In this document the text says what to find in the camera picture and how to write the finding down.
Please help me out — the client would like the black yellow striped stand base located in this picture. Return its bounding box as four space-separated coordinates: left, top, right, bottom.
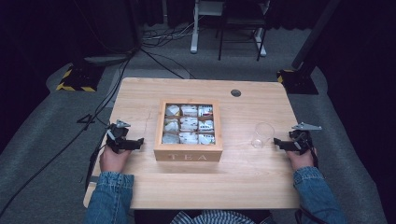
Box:
55 63 106 92
276 68 319 95

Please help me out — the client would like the grey flat floor plate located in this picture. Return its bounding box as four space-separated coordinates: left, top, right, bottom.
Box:
83 53 133 65

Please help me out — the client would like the dark slanted stand post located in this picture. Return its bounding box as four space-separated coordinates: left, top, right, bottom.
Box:
290 0 342 71

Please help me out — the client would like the wooden tea box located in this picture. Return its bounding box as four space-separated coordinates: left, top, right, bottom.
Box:
153 98 224 162

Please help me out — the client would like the person's left hand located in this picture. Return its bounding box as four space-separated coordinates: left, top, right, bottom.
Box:
99 144 133 174

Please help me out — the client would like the clear glass cup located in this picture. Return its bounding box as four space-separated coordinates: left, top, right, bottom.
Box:
250 121 276 149

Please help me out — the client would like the person's striped shirt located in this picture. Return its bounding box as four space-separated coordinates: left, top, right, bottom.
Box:
169 209 257 224

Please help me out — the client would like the white desk frame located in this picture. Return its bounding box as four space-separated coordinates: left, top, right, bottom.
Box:
190 0 268 58

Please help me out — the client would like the thin black floor cable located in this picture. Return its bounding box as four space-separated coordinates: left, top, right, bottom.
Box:
139 48 196 80

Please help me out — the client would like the long black floor cable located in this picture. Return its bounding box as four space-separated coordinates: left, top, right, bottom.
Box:
0 54 134 217

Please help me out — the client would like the group of boxed tea bags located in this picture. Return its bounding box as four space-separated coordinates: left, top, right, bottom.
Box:
162 104 217 146

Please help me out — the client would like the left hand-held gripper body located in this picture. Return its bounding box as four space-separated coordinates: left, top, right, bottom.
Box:
106 119 132 154

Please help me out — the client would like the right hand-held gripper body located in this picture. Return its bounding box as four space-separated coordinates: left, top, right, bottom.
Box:
289 121 322 156

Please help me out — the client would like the bundle of floor cables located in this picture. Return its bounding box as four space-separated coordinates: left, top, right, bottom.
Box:
141 17 202 49

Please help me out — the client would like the person's right hand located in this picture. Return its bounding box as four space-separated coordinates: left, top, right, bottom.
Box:
286 147 318 172

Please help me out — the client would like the black metal chair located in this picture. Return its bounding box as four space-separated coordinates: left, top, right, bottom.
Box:
217 0 271 62

